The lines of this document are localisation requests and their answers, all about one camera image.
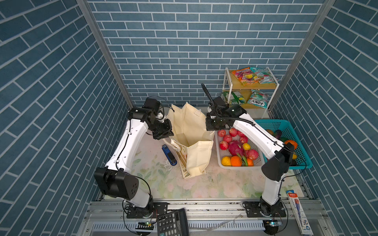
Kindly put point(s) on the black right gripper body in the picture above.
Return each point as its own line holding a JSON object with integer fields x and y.
{"x": 213, "y": 123}

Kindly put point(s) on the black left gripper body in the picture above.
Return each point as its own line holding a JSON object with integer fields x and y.
{"x": 160, "y": 130}

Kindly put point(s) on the red apple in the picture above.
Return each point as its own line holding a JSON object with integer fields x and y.
{"x": 223, "y": 145}

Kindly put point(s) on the cream floral tote bag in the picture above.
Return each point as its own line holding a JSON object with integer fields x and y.
{"x": 191, "y": 140}

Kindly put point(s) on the pink dragon fruit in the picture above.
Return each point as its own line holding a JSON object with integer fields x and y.
{"x": 235, "y": 149}

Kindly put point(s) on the orange tangerine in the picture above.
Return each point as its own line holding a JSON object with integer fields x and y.
{"x": 236, "y": 161}

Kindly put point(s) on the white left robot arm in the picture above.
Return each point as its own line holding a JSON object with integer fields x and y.
{"x": 115, "y": 178}

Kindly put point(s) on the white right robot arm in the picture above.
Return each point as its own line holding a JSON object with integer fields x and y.
{"x": 279, "y": 155}

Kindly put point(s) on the green snack bag lower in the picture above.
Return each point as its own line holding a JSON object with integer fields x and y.
{"x": 233, "y": 98}

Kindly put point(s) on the teal foxs candy bag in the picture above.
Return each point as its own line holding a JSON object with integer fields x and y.
{"x": 258, "y": 98}

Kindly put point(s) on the teal snack bag top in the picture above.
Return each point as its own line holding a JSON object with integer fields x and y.
{"x": 263, "y": 74}

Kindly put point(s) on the blue stapler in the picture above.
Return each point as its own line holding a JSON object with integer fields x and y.
{"x": 169, "y": 155}

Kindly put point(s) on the white wooden shelf rack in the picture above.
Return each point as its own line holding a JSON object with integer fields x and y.
{"x": 231, "y": 83}

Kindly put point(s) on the floral table mat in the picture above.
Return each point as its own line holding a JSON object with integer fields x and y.
{"x": 166, "y": 182}

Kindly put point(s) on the yellow lemon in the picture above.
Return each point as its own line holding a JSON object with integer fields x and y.
{"x": 226, "y": 161}

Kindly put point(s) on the small orange fruit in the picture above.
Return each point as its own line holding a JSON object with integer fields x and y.
{"x": 250, "y": 162}

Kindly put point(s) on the white plastic fruit basket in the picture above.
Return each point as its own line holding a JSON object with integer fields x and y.
{"x": 250, "y": 149}

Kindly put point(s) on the orange pumpkin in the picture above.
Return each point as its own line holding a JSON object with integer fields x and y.
{"x": 291, "y": 143}

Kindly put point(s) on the teal plastic vegetable basket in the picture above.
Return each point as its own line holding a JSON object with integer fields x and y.
{"x": 302, "y": 160}

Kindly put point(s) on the black calculator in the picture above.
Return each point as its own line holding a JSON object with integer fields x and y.
{"x": 173, "y": 223}

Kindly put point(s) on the white toothpaste box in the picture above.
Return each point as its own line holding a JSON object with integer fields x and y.
{"x": 299, "y": 214}

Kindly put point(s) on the aluminium corner post left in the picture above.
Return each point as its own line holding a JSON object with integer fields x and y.
{"x": 89, "y": 17}

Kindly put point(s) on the aluminium corner post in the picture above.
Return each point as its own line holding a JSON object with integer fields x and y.
{"x": 313, "y": 29}
{"x": 89, "y": 17}

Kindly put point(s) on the aluminium corner post right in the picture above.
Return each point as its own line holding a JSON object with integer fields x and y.
{"x": 313, "y": 29}

